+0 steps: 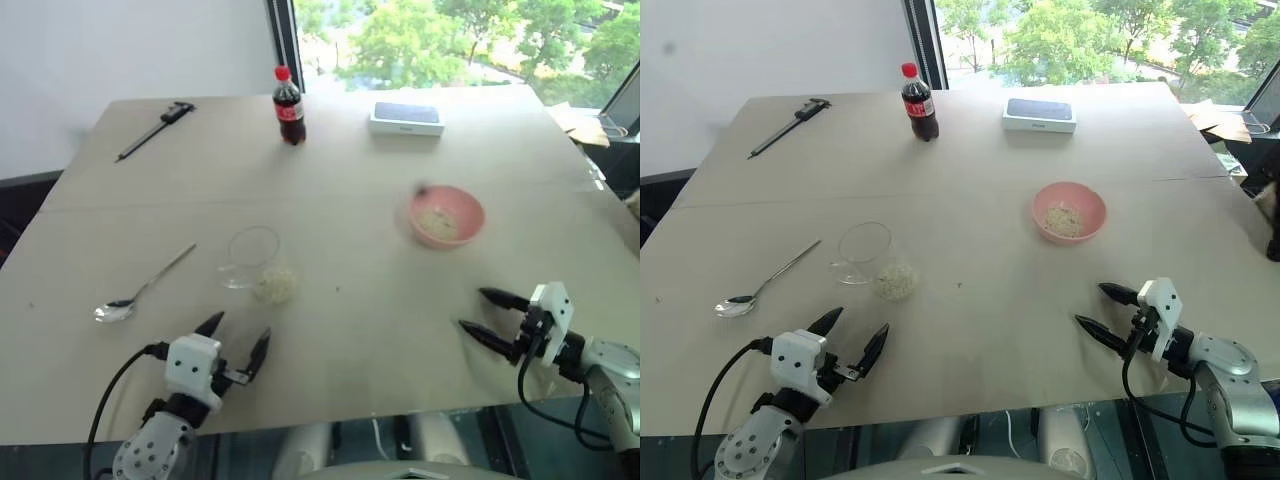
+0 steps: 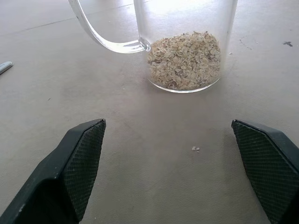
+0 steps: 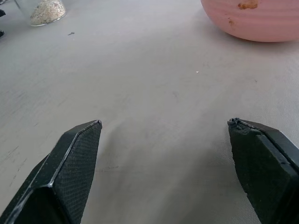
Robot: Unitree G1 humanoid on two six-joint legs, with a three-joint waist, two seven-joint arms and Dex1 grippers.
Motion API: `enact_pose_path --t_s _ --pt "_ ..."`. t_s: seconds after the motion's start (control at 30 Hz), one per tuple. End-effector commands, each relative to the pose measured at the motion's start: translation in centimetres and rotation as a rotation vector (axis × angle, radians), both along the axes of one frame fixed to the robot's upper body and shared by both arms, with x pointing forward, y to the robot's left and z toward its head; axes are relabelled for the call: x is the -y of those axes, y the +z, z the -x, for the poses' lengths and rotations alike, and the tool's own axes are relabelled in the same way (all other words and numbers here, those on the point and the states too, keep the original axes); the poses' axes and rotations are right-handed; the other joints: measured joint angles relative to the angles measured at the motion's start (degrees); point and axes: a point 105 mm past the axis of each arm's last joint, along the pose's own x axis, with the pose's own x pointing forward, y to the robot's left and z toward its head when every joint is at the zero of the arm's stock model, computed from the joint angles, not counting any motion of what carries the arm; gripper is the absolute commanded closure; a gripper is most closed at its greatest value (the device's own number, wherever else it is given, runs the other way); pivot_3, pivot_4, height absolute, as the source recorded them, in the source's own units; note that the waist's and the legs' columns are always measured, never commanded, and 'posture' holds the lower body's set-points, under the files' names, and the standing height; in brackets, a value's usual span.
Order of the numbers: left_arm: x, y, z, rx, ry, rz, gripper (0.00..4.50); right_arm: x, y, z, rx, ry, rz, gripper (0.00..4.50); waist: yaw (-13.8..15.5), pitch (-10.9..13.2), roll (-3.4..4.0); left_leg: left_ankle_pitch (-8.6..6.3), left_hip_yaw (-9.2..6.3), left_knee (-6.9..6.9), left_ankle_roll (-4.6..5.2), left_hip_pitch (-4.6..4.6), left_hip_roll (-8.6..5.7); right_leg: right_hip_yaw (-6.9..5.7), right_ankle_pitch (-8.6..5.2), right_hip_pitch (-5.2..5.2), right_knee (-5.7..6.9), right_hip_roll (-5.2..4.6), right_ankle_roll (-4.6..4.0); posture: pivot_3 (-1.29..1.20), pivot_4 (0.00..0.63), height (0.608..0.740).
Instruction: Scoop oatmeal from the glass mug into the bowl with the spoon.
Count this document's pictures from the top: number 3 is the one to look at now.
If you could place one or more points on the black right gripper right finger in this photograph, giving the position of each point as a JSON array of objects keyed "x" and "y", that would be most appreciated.
[{"x": 264, "y": 168}]

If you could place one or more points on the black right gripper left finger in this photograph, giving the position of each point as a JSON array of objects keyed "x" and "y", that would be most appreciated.
[{"x": 67, "y": 172}]

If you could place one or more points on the clear glass with grains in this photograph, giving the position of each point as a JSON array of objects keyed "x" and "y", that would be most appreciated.
[{"x": 47, "y": 12}]

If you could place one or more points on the pink ribbed bowl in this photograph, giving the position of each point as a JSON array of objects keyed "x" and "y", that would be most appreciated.
[{"x": 254, "y": 21}]

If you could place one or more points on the black left gripper of robot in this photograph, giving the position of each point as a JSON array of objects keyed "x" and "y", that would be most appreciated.
[{"x": 2, "y": 14}]

